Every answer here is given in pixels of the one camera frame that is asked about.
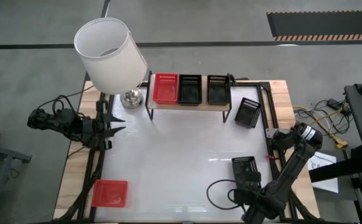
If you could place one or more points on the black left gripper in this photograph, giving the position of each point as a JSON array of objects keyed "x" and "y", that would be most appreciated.
[{"x": 92, "y": 132}]

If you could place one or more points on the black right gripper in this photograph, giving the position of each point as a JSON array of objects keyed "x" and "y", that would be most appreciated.
[{"x": 249, "y": 181}]

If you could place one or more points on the black plastic perforated basket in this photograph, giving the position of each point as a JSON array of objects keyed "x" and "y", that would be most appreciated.
[
  {"x": 218, "y": 92},
  {"x": 247, "y": 113},
  {"x": 241, "y": 164},
  {"x": 189, "y": 91}
]

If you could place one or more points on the red plastic perforated basket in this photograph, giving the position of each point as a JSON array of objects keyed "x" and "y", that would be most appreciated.
[
  {"x": 165, "y": 90},
  {"x": 109, "y": 193}
]

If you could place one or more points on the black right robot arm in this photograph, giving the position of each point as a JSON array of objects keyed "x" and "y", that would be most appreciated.
[{"x": 293, "y": 161}]

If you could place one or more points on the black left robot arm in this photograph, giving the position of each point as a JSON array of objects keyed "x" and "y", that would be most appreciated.
[{"x": 50, "y": 121}]

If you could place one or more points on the wooden shelf black metal legs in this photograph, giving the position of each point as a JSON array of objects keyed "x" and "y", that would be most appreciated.
[{"x": 173, "y": 108}]

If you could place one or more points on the white shade silver table lamp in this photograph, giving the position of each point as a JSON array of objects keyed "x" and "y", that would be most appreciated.
[{"x": 112, "y": 71}]

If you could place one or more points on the white glossy table mat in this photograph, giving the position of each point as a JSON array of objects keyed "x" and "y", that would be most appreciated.
[{"x": 174, "y": 149}]

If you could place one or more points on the white paper sheet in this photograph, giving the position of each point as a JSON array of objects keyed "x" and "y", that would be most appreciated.
[{"x": 327, "y": 186}]

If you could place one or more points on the gray metal desk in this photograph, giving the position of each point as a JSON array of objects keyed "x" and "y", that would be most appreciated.
[{"x": 0, "y": 149}]

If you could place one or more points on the black power adapter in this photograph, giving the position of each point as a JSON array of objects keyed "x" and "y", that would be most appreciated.
[{"x": 335, "y": 104}]

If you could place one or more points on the gray black side cart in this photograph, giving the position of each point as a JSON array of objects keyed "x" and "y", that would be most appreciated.
[{"x": 358, "y": 109}]

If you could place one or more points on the black mat hazard stripe edge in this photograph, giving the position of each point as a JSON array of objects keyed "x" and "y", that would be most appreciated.
[{"x": 324, "y": 26}]

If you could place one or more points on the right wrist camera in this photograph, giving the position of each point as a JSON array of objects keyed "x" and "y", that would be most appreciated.
[{"x": 239, "y": 196}]

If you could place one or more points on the black aluminium table frame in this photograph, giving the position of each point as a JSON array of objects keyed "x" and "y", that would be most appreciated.
[{"x": 97, "y": 168}]

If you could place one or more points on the gray metal bracket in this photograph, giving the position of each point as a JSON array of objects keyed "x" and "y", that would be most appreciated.
[{"x": 269, "y": 133}]

